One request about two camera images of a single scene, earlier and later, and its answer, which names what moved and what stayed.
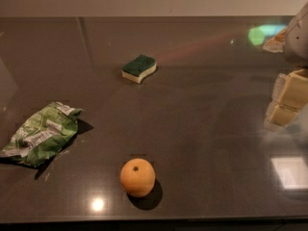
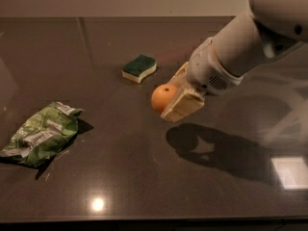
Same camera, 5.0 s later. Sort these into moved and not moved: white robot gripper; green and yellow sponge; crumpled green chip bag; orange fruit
Moved: white robot gripper; orange fruit
Not moved: green and yellow sponge; crumpled green chip bag
